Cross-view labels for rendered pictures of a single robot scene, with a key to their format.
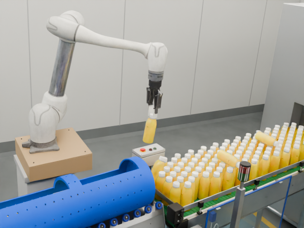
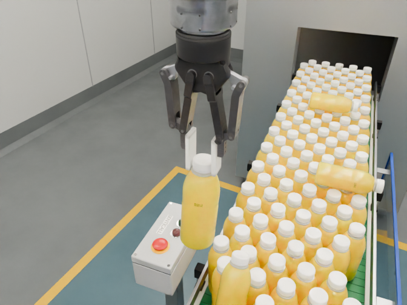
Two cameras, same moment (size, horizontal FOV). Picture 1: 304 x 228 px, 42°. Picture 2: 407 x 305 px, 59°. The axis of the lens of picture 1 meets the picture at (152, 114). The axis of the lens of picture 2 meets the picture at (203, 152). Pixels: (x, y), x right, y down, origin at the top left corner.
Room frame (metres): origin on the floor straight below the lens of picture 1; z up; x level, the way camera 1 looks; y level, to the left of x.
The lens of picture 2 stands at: (1.80, 0.25, 1.76)
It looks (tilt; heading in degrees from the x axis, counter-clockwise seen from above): 34 degrees down; 330
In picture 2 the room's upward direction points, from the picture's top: straight up
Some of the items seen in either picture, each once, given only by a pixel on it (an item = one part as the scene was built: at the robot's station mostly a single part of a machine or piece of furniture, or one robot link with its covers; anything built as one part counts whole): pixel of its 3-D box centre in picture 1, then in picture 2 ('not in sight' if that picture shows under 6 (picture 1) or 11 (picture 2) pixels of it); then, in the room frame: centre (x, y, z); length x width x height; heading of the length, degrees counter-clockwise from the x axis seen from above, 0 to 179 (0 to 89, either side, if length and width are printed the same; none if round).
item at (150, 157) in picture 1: (148, 155); (171, 245); (2.38, 0.00, 1.05); 0.20 x 0.10 x 0.10; 128
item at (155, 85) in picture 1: (154, 87); (203, 60); (2.23, 0.00, 1.58); 0.08 x 0.07 x 0.09; 38
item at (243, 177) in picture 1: (243, 175); not in sight; (1.97, -0.54, 1.18); 0.06 x 0.06 x 0.05
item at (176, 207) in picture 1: (174, 213); not in sight; (1.89, -0.17, 0.95); 0.10 x 0.07 x 0.10; 38
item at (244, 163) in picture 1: (243, 175); not in sight; (1.97, -0.54, 1.18); 0.06 x 0.06 x 0.16
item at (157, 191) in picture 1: (158, 192); not in sight; (2.07, -0.08, 0.96); 0.40 x 0.01 x 0.03; 38
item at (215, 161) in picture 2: (154, 113); (216, 154); (2.21, -0.02, 1.42); 0.03 x 0.01 x 0.07; 128
